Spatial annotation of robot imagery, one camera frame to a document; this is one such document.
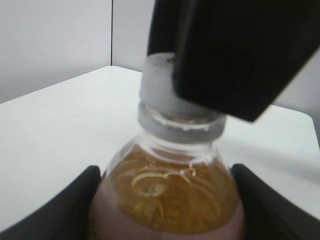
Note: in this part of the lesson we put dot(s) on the peach oolong tea bottle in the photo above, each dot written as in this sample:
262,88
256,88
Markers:
168,183

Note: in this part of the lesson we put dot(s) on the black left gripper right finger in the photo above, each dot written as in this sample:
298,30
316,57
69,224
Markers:
269,215

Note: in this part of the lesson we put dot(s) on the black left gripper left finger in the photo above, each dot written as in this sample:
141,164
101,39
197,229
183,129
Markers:
65,217

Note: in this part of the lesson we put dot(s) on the white bottle cap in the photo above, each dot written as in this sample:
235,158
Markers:
157,88

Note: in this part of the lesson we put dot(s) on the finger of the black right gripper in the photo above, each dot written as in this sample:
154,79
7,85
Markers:
237,56
165,24

